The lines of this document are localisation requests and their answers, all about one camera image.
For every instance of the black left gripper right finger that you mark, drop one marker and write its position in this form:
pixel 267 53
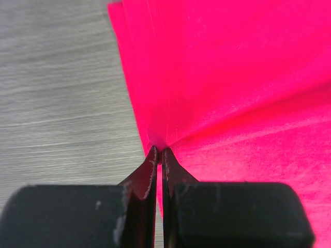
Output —
pixel 229 214

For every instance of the hot pink t shirt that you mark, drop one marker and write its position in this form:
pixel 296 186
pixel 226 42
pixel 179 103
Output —
pixel 239 90

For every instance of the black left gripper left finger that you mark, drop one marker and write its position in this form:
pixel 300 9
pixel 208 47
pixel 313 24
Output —
pixel 121 215

